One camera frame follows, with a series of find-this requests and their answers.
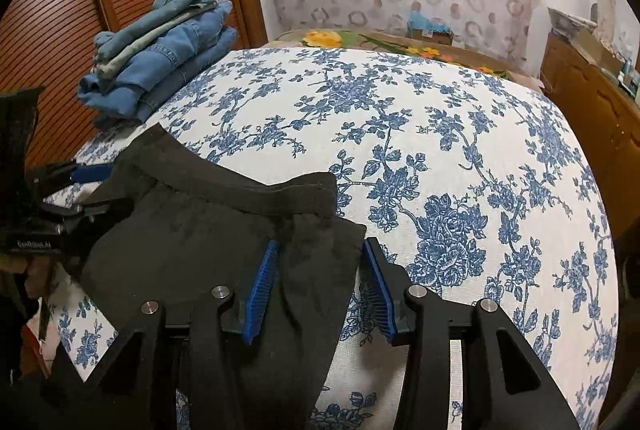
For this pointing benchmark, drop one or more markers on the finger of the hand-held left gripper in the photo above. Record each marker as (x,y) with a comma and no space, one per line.
(90,173)
(85,216)

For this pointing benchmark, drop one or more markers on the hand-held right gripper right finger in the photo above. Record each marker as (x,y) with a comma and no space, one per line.
(381,295)

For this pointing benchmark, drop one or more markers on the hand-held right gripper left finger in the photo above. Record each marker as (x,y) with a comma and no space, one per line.
(260,295)

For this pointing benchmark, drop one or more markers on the black pants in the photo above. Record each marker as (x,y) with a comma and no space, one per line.
(200,230)

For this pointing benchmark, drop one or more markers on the person's left hand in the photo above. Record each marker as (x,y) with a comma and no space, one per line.
(40,272)

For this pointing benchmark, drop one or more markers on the blue floral bed cloth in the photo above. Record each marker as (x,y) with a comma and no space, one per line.
(450,149)

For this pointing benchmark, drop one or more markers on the wooden louvered wardrobe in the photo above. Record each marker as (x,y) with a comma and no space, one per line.
(60,9)

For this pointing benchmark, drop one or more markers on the folded light blue jeans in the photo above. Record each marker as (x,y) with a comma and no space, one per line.
(170,14)

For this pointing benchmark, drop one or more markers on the beige floral blanket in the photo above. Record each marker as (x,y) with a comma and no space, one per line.
(350,39)

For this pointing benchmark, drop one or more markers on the wooden cabinet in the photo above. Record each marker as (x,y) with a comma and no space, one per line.
(590,124)

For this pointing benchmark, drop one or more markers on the cardboard box with blue items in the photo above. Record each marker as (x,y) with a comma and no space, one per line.
(430,29)

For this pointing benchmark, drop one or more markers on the clutter of toiletries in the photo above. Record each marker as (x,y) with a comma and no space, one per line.
(595,44)

